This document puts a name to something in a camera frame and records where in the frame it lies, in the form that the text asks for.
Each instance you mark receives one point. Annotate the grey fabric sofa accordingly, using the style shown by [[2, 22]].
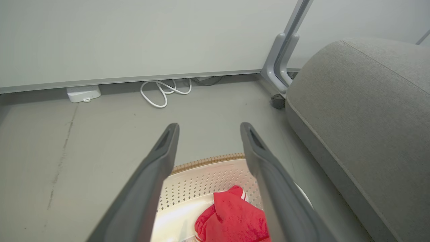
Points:
[[362, 117]]

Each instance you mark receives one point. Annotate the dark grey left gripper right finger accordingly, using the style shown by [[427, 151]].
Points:
[[285, 208]]

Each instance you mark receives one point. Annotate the wide white partition grey frame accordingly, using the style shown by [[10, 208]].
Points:
[[134, 33]]

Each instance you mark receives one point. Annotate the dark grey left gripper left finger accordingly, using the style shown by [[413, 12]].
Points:
[[134, 208]]

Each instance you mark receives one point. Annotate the thin grey metal bar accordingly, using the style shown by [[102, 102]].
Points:
[[423, 36]]

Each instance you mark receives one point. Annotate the black caster wheel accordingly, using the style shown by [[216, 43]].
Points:
[[278, 102]]

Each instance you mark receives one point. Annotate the white power adapter box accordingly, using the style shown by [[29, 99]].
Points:
[[82, 93]]

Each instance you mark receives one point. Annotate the beige perforated laundry basket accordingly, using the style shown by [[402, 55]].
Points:
[[201, 181]]

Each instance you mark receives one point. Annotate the red white garment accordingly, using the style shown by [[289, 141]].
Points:
[[231, 218]]

